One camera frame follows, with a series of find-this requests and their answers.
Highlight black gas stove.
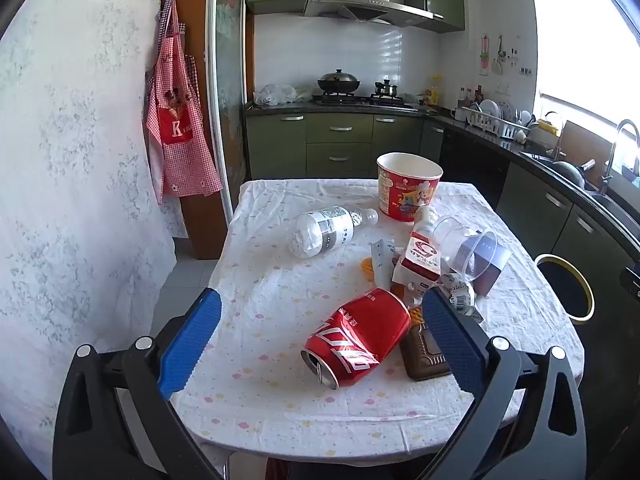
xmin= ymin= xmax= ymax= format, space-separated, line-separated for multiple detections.
xmin=312 ymin=92 xmax=406 ymax=107

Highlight white plastic bags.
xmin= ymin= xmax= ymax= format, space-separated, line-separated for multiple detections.
xmin=254 ymin=83 xmax=313 ymax=107

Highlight green lower cabinets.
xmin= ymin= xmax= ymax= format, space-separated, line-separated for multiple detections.
xmin=244 ymin=112 xmax=640 ymax=311

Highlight black wok with lid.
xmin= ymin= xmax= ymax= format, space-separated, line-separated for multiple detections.
xmin=317 ymin=68 xmax=361 ymax=95

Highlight red checkered apron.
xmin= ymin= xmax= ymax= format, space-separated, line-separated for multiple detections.
xmin=142 ymin=0 xmax=223 ymax=206

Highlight dark trash bin yellow rim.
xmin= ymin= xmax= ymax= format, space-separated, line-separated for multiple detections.
xmin=534 ymin=254 xmax=596 ymax=325

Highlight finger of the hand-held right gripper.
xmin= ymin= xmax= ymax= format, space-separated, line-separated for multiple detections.
xmin=620 ymin=265 xmax=640 ymax=302

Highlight steel range hood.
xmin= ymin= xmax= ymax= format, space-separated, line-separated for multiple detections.
xmin=303 ymin=0 xmax=436 ymax=28

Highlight dark frying pan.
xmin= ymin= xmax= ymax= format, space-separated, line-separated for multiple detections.
xmin=550 ymin=159 xmax=597 ymax=186

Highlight crumpled white paper label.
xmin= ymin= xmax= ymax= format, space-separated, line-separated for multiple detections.
xmin=440 ymin=272 xmax=485 ymax=323

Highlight metal faucet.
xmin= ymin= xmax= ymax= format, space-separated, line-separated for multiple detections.
xmin=600 ymin=119 xmax=640 ymax=196

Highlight frosted glass sliding door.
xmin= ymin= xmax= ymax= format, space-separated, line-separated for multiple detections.
xmin=207 ymin=0 xmax=248 ymax=211

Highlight clear plastic water bottle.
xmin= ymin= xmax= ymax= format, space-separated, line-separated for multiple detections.
xmin=287 ymin=206 xmax=379 ymax=259

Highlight white dotted tablecloth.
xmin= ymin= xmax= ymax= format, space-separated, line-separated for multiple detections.
xmin=170 ymin=177 xmax=586 ymax=461

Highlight red soda can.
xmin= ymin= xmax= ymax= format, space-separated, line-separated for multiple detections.
xmin=301 ymin=287 xmax=412 ymax=390

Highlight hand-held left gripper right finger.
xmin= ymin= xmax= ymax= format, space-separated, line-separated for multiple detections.
xmin=421 ymin=287 xmax=588 ymax=480

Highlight red paper bucket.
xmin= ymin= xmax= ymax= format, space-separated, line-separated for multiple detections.
xmin=376 ymin=152 xmax=444 ymax=223

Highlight white bottle with red label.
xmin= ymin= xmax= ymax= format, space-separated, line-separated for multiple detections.
xmin=391 ymin=205 xmax=443 ymax=306

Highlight clear plastic cup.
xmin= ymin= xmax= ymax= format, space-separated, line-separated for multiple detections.
xmin=432 ymin=216 xmax=499 ymax=281

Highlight white dish rack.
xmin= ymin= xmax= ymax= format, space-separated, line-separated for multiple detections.
xmin=460 ymin=99 xmax=518 ymax=138

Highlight silver snack wrapper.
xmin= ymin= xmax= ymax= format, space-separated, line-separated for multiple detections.
xmin=370 ymin=239 xmax=401 ymax=291

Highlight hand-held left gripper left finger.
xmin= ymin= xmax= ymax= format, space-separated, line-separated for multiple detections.
xmin=52 ymin=287 xmax=223 ymax=480

